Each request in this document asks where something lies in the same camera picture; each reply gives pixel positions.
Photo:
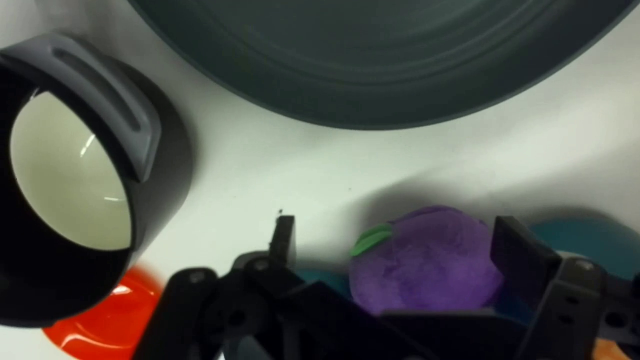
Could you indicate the purple toy eggplant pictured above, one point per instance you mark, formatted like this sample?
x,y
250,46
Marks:
x,y
586,242

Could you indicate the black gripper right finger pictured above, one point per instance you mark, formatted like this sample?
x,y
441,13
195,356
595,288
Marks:
x,y
523,261

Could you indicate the red plate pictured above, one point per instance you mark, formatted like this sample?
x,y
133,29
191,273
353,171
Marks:
x,y
101,323

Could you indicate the purple plush toy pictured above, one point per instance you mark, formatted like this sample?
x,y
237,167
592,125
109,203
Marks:
x,y
426,261

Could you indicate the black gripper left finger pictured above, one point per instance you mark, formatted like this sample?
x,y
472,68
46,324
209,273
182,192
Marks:
x,y
282,242

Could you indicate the grey green round plate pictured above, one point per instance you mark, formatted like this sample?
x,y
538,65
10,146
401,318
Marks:
x,y
373,61

